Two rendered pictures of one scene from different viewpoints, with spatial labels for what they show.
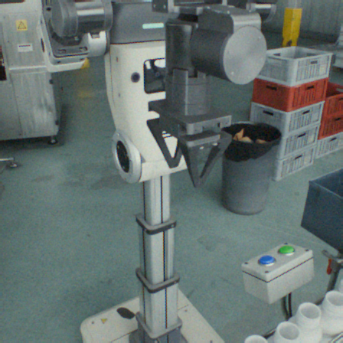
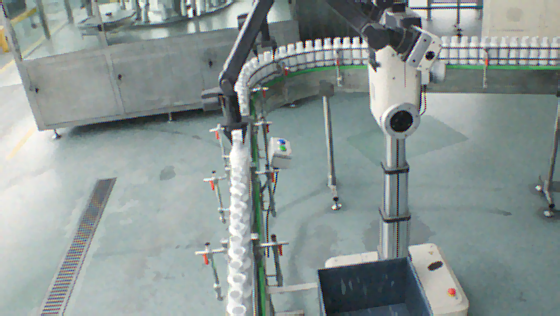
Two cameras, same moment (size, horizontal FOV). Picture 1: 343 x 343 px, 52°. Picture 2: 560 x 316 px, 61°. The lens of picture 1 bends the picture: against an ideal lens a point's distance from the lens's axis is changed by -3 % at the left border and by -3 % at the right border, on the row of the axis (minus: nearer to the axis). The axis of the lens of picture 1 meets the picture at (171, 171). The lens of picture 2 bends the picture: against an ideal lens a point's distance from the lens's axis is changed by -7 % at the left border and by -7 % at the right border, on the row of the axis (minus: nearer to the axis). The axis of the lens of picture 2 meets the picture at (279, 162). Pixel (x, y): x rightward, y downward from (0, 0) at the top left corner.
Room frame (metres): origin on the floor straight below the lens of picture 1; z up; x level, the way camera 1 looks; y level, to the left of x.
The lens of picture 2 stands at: (1.54, -1.82, 2.07)
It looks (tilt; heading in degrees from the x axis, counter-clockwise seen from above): 29 degrees down; 121
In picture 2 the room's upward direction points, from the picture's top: 7 degrees counter-clockwise
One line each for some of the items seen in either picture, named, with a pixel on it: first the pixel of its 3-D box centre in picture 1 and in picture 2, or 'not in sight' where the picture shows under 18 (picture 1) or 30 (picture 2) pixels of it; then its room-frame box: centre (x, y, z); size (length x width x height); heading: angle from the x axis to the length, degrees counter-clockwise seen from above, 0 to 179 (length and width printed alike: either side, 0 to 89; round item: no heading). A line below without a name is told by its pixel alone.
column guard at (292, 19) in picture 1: (291, 28); not in sight; (10.51, -3.34, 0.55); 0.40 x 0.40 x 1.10; 32
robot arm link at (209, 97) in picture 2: not in sight; (217, 93); (0.52, -0.49, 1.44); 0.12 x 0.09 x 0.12; 31
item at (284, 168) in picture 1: (280, 155); not in sight; (3.20, -1.08, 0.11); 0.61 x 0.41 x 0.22; 127
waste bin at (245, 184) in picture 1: (246, 169); not in sight; (2.50, -0.59, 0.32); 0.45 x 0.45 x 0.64
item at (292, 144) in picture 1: (283, 134); not in sight; (3.20, -1.08, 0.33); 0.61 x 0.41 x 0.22; 128
